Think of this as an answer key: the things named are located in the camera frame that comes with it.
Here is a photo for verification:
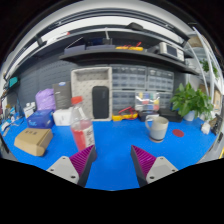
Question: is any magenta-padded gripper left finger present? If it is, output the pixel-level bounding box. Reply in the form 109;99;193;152
46;144;98;188

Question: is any black oblong speaker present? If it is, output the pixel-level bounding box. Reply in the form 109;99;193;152
91;85;110;120

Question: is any clear organizer with coloured parts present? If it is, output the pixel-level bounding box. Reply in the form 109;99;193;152
134;91;161;113

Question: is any grey ceramic mug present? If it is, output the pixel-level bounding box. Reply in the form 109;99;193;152
144;114;170;144

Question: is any black box with white label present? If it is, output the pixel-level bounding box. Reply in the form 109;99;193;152
138;110;160;122

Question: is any brown cardboard box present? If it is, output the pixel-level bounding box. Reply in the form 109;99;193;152
13;127;54;157

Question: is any yellow multimeter with red leads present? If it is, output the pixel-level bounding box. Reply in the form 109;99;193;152
111;106;139;122

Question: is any green potted plant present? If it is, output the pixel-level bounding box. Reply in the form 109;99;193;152
170;82;214;123

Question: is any white metal shelf rack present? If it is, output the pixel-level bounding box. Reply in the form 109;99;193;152
186;26;224;111

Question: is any white carton box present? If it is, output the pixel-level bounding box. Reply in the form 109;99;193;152
52;108;74;127

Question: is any flat round red coaster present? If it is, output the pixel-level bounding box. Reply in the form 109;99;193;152
172;128;185;138

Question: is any dark grey upright box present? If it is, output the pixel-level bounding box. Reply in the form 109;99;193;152
52;81;73;110

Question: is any dark grey shelf unit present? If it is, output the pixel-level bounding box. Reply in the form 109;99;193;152
3;16;201;76

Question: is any beige perforated tray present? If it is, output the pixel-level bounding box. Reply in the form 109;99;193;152
70;66;114;122

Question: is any blue carton box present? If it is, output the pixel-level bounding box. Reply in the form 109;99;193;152
26;109;55;130

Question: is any clear red-capped drink bottle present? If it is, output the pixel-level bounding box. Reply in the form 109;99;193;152
69;96;96;153

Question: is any black flat case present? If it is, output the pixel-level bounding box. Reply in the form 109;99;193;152
158;108;184;123

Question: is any purple plastic bag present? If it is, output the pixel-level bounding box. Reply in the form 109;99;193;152
34;88;57;112

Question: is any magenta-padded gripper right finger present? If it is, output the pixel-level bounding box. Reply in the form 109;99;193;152
130;144;179;188

